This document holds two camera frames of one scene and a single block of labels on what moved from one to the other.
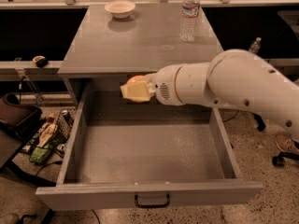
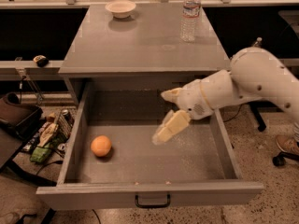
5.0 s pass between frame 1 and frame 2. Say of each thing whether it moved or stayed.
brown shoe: stayed
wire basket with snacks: stayed
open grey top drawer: stayed
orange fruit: moved
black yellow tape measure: stayed
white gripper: moved
